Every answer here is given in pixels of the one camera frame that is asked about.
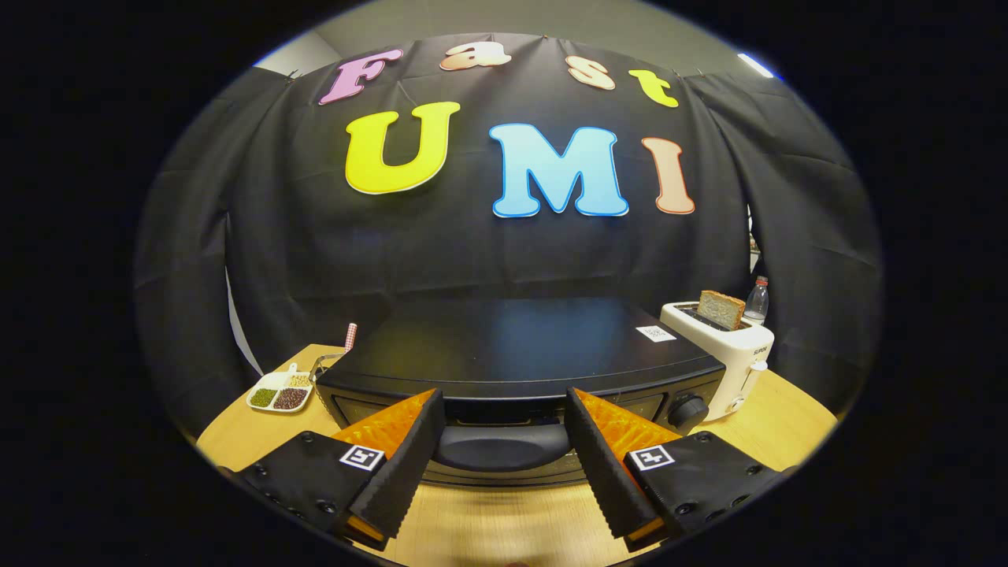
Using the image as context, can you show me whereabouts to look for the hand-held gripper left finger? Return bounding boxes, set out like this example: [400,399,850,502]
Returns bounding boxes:
[228,387,447,552]

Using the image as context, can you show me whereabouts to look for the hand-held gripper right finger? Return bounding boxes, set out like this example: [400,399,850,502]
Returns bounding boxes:
[565,386,788,552]

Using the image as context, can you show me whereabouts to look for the black toaster oven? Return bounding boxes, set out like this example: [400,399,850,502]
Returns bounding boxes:
[315,297,727,487]

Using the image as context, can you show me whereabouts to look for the white toaster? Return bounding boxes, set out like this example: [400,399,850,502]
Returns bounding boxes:
[660,299,776,422]

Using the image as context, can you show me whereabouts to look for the glass jar with pink straw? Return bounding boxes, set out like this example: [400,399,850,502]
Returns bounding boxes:
[311,323,359,383]

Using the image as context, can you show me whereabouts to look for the white divided bean dish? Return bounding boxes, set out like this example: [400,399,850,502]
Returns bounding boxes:
[246,364,316,414]

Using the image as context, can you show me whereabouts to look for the bread slice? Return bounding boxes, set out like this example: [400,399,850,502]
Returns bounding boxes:
[697,290,747,330]

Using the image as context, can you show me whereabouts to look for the clear plastic bottle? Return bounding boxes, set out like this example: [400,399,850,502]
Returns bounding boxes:
[743,276,770,325]

